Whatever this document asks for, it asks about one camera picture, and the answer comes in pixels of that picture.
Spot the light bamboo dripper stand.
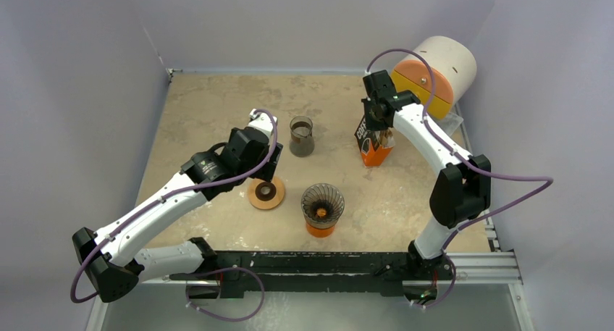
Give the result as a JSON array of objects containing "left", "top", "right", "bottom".
[{"left": 247, "top": 177, "right": 285, "bottom": 211}]

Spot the round drawer organizer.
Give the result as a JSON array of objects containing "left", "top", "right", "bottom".
[{"left": 390, "top": 35, "right": 477, "bottom": 120}]

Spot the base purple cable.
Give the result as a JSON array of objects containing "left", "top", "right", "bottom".
[{"left": 185, "top": 266, "right": 266, "bottom": 323}]

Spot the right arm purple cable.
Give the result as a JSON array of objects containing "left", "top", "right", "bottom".
[{"left": 366, "top": 48, "right": 555, "bottom": 311}]

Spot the orange glass carafe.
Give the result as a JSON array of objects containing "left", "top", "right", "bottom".
[{"left": 306, "top": 222, "right": 336, "bottom": 238}]

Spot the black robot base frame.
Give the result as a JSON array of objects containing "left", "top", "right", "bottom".
[{"left": 170, "top": 239, "right": 453, "bottom": 302}]

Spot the grey glass carafe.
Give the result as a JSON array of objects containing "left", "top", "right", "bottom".
[{"left": 290, "top": 116, "right": 315, "bottom": 157}]

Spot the paper leaflet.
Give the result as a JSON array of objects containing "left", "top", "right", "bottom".
[{"left": 438, "top": 112, "right": 463, "bottom": 136}]

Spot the smoky grey glass dripper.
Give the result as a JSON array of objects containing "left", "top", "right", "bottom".
[{"left": 300, "top": 183, "right": 345, "bottom": 229}]

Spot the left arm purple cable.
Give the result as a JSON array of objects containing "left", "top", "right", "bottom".
[{"left": 70, "top": 109, "right": 279, "bottom": 304}]

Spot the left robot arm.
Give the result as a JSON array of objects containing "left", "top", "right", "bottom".
[{"left": 70, "top": 109, "right": 283, "bottom": 303}]

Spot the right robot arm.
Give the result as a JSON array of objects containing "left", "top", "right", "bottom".
[{"left": 362, "top": 70, "right": 491, "bottom": 278}]

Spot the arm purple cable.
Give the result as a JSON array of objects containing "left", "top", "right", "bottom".
[
  {"left": 366, "top": 48, "right": 555, "bottom": 311},
  {"left": 70, "top": 109, "right": 279, "bottom": 304}
]

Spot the coffee paper filter box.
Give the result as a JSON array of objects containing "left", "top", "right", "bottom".
[{"left": 354, "top": 117, "right": 395, "bottom": 167}]

